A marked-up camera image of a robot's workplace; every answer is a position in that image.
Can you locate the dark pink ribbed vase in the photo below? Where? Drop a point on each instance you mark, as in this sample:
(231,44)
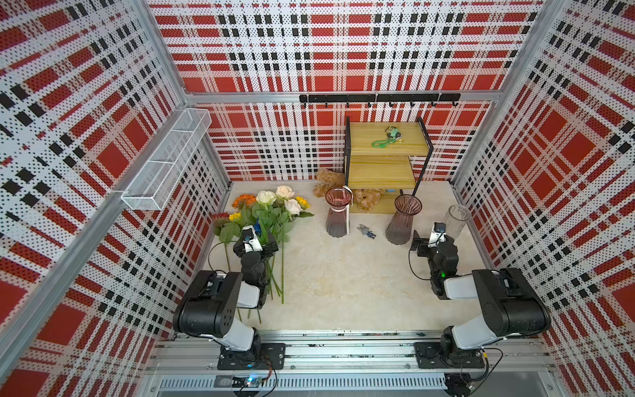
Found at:
(400,228)

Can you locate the wooden shelf black frame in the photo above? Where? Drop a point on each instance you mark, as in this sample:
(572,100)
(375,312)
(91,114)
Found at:
(397,169)

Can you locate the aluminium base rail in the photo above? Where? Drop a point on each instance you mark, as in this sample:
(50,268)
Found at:
(373,363)

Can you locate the black hook rail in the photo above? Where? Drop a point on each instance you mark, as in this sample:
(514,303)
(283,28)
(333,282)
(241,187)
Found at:
(432,98)

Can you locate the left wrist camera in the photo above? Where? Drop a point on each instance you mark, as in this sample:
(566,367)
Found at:
(250,239)

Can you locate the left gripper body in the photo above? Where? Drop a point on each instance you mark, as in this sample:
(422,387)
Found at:
(265,250)

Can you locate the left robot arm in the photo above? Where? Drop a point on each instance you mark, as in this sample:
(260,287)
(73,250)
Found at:
(209,307)

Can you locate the pale green rose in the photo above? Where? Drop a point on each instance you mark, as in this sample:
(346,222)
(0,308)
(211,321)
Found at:
(266,219)

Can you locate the yellow daisy flower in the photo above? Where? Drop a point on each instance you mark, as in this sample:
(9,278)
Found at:
(304,204)

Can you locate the pink glass vase with ribbon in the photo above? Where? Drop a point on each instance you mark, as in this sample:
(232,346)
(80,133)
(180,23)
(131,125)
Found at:
(338,219)

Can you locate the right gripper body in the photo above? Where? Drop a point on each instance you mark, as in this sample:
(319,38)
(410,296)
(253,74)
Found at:
(423,248)

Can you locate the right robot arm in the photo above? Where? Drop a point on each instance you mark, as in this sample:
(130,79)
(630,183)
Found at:
(509,305)

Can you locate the clear glass vase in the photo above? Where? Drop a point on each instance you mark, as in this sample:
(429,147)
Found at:
(457,217)

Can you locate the circuit board on rail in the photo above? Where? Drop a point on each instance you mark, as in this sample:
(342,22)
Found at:
(248,382)

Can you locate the brown teddy bear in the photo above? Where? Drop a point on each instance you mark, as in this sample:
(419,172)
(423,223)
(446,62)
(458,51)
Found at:
(365,200)

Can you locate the white wire wall basket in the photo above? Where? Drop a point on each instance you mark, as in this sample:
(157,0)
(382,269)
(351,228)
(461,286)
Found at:
(154,184)

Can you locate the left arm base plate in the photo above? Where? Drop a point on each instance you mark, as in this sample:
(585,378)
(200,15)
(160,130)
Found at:
(262,357)

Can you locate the cream rose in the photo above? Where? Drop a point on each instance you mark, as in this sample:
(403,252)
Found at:
(284,192)

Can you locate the red daisy flower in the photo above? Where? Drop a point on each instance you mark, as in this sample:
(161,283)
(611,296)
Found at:
(220,216)

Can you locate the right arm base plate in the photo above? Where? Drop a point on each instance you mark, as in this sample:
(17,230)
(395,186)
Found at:
(431,355)

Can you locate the green toy with lanyard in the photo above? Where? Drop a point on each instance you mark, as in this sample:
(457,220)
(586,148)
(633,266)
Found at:
(393,136)

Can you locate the small grey toy figure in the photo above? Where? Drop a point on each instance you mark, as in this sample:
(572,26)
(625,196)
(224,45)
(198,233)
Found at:
(366,231)

